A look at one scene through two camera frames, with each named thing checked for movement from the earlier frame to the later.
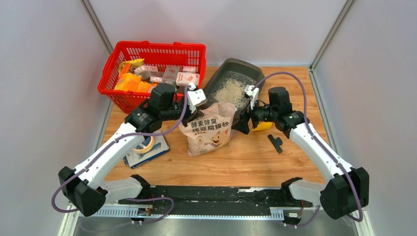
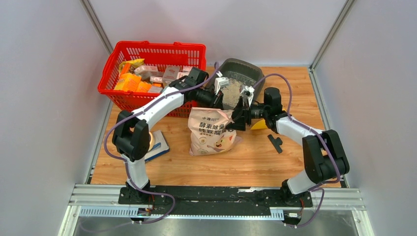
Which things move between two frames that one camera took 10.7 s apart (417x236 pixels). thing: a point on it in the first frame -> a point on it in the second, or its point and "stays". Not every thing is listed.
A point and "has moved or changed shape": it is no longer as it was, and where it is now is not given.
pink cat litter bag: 211,130 has moved or changed shape
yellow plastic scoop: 263,125 stays
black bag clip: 276,143 stays
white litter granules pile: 231,92 stays
